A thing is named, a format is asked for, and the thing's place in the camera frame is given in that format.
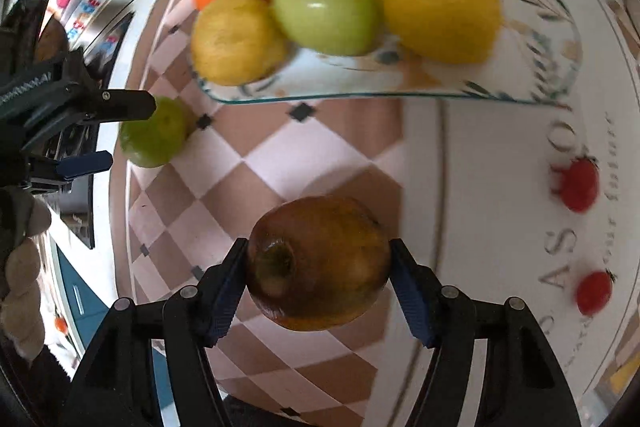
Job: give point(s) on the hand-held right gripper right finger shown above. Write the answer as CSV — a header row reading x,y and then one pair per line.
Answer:
x,y
412,302

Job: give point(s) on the small orange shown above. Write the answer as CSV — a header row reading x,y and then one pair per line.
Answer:
x,y
60,325

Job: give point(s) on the green apple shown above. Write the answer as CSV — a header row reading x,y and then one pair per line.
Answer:
x,y
325,7
155,139

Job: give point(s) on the checkered table mat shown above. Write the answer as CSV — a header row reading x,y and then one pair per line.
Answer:
x,y
310,147

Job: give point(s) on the blue kitchen cabinet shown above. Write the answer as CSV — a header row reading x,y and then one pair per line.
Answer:
x,y
80,292

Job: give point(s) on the yellow lemon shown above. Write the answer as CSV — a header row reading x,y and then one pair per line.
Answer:
x,y
441,4
237,39

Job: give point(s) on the red cherry tomato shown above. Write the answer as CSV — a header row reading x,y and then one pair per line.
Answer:
x,y
579,184
593,293

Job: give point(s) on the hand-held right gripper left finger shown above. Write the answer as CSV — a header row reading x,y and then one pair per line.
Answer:
x,y
225,299

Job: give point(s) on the person's left hand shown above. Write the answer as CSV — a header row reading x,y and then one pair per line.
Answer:
x,y
22,264

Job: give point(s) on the olive brown apple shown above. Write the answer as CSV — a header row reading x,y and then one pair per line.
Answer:
x,y
320,262

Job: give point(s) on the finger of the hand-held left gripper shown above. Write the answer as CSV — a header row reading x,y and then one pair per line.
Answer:
x,y
127,105
86,164

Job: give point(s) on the patterned oval plate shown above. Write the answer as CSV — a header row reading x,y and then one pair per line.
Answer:
x,y
525,57

